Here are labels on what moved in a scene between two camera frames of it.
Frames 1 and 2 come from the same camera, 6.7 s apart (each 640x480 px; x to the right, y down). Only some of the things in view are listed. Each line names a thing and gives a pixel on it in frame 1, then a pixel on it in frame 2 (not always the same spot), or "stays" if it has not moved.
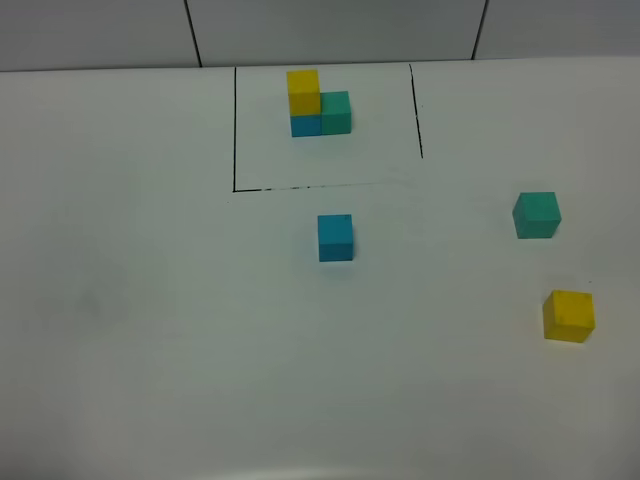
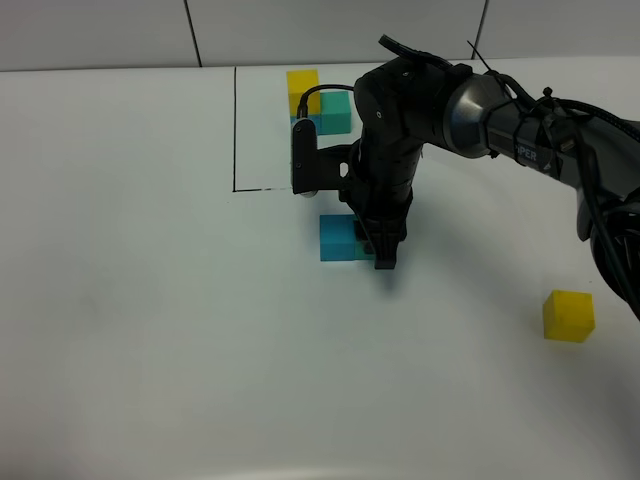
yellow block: [568, 315] stays
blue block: [335, 237] stays
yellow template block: [304, 92] stays
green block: [536, 215] → [359, 251]
